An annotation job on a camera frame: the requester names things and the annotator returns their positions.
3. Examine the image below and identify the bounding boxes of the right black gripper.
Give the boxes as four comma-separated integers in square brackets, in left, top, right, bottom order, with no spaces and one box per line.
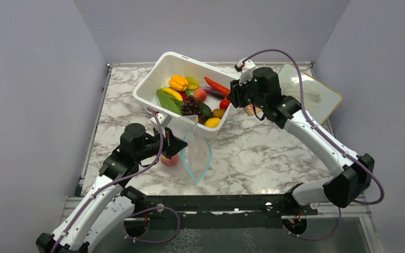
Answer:
[228,73,267,110]

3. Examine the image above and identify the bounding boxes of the yellow lemon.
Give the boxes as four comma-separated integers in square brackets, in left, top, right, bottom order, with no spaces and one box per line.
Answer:
[204,118,221,128]

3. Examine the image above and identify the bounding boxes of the red strawberry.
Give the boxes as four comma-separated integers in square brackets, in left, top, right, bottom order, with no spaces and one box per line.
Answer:
[219,98,230,110]

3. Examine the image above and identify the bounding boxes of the dark eggplant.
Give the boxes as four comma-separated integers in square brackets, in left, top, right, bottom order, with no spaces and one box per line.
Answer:
[200,86,225,100]

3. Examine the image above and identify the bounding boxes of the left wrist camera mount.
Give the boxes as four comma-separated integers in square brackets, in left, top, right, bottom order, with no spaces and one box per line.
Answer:
[150,112,172,133]

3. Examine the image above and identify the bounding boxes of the green avocado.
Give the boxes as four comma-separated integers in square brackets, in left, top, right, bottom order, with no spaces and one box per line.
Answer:
[198,102,212,120]

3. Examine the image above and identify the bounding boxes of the clear zip top bag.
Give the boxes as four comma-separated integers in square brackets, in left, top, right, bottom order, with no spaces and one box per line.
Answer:
[162,115,213,184]

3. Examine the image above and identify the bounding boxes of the purple grape bunch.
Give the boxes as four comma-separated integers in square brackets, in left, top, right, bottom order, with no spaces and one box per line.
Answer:
[180,95,205,120]

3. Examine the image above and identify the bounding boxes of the white plastic bin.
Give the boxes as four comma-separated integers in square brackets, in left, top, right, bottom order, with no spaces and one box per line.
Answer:
[133,52,239,140]

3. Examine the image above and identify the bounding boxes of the orange carrot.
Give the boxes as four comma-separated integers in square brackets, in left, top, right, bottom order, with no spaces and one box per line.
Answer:
[204,77,230,97]

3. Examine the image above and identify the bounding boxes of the small orange fruit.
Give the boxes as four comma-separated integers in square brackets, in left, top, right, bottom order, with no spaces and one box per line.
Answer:
[212,109,225,119]

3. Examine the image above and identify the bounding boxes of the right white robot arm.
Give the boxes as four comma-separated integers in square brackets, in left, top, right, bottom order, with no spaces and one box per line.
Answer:
[227,67,375,215]

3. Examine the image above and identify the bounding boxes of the yellow banana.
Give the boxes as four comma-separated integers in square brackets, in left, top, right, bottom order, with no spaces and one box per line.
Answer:
[160,87,183,101]

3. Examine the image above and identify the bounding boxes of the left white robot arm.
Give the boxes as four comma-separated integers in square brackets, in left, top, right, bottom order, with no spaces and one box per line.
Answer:
[36,123,188,252]

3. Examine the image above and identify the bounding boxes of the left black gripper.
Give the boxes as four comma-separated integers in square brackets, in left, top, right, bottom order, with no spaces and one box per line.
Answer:
[135,125,188,162]

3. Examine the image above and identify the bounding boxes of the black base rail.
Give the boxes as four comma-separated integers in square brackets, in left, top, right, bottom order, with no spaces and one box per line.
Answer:
[121,186,318,230]

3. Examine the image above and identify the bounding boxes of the wood framed whiteboard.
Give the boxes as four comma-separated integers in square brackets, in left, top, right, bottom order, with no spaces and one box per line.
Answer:
[278,64,343,123]

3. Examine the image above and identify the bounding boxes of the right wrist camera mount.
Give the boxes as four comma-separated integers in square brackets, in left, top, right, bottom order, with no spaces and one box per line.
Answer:
[235,59,256,85]

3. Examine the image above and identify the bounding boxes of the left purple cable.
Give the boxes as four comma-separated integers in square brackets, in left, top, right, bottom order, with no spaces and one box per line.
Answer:
[50,107,181,253]

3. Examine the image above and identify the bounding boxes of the peach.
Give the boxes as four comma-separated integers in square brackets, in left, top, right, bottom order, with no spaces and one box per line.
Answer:
[193,89,207,102]

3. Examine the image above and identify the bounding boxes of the red apple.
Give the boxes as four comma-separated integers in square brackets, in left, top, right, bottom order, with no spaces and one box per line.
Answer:
[160,154,180,168]

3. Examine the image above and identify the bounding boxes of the orange bell pepper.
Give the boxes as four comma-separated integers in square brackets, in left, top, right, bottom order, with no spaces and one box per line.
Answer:
[169,75,188,91]

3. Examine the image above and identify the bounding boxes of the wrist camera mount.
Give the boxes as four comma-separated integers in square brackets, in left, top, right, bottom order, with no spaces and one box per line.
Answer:
[235,59,256,85]
[150,112,172,133]

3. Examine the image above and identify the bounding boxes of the green leaf vegetable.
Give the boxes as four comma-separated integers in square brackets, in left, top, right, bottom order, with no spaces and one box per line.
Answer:
[156,90,182,116]

